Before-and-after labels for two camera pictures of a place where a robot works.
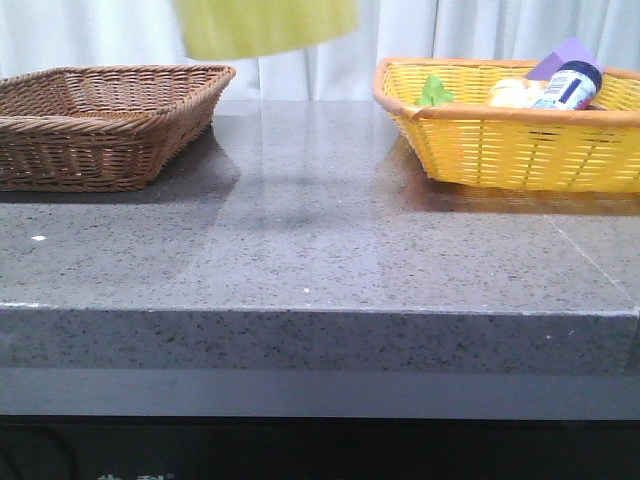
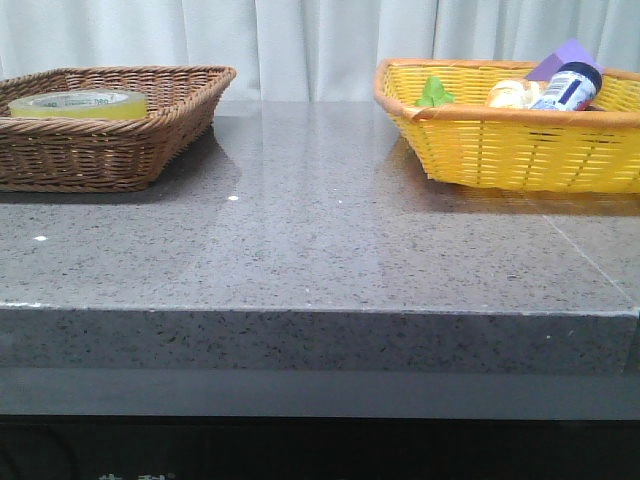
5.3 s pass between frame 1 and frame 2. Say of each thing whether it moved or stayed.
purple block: stayed
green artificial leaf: stayed
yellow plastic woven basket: stayed
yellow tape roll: moved
